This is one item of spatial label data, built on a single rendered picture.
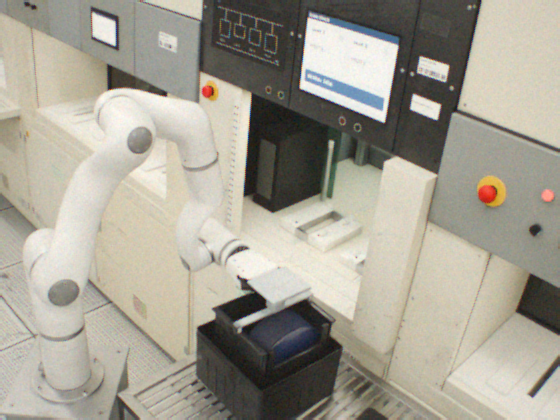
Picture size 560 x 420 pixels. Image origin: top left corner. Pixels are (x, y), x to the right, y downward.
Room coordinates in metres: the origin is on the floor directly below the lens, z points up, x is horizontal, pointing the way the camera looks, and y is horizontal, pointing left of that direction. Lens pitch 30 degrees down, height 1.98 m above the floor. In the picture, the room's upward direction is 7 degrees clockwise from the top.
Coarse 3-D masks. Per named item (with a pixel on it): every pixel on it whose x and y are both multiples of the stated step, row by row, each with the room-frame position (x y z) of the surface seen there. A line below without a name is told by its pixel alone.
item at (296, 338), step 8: (304, 328) 1.13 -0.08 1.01; (312, 328) 1.15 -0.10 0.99; (288, 336) 1.09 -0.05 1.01; (296, 336) 1.11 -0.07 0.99; (304, 336) 1.13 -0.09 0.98; (312, 336) 1.15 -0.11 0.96; (280, 344) 1.08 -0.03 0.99; (288, 344) 1.10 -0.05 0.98; (296, 344) 1.12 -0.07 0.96; (304, 344) 1.14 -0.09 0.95; (312, 344) 1.16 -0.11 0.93; (280, 352) 1.08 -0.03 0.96; (288, 352) 1.10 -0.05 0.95; (296, 352) 1.12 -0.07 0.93; (280, 360) 1.09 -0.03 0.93; (272, 384) 1.08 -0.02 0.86
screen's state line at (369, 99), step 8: (312, 72) 1.52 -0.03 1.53; (304, 80) 1.54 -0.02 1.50; (312, 80) 1.52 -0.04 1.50; (320, 80) 1.50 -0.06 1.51; (328, 80) 1.49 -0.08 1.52; (336, 80) 1.47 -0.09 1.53; (328, 88) 1.48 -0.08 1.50; (336, 88) 1.47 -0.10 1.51; (344, 88) 1.45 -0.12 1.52; (352, 88) 1.43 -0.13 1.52; (344, 96) 1.45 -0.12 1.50; (352, 96) 1.43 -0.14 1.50; (360, 96) 1.42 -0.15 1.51; (368, 96) 1.40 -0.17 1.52; (376, 96) 1.39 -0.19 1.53; (368, 104) 1.40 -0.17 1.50; (376, 104) 1.38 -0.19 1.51
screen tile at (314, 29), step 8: (312, 24) 1.54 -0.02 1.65; (312, 32) 1.53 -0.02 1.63; (320, 32) 1.52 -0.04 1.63; (328, 32) 1.50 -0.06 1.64; (336, 32) 1.48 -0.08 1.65; (312, 40) 1.53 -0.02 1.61; (320, 40) 1.51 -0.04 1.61; (328, 40) 1.50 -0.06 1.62; (336, 40) 1.48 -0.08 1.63; (344, 40) 1.46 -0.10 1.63; (336, 48) 1.48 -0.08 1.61; (344, 48) 1.46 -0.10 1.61; (312, 56) 1.53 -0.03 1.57; (320, 56) 1.51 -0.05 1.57; (328, 56) 1.49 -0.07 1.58; (336, 56) 1.48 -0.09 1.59; (344, 56) 1.46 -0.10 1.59; (312, 64) 1.53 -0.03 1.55; (320, 64) 1.51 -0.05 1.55; (328, 64) 1.49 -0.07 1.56; (336, 64) 1.47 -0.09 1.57; (336, 72) 1.47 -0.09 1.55
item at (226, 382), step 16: (208, 336) 1.20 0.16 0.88; (208, 352) 1.13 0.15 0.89; (336, 352) 1.14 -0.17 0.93; (208, 368) 1.13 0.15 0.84; (224, 368) 1.08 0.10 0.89; (304, 368) 1.07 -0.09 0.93; (320, 368) 1.11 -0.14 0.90; (336, 368) 1.15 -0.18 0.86; (208, 384) 1.12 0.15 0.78; (224, 384) 1.07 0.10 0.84; (240, 384) 1.03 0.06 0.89; (288, 384) 1.03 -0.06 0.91; (304, 384) 1.07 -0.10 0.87; (320, 384) 1.12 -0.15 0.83; (224, 400) 1.07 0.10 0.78; (240, 400) 1.02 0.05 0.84; (256, 400) 0.98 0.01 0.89; (272, 400) 1.00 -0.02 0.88; (288, 400) 1.04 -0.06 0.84; (304, 400) 1.08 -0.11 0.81; (320, 400) 1.12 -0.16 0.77; (240, 416) 1.02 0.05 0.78; (256, 416) 0.98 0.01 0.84; (272, 416) 1.01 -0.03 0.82; (288, 416) 1.05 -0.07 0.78
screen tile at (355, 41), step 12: (360, 48) 1.43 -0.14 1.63; (372, 48) 1.41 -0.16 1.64; (348, 60) 1.45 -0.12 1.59; (372, 60) 1.40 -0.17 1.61; (384, 60) 1.38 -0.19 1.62; (348, 72) 1.45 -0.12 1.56; (360, 72) 1.42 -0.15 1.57; (372, 72) 1.40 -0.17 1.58; (384, 72) 1.38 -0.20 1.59; (372, 84) 1.40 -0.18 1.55; (384, 84) 1.37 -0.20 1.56
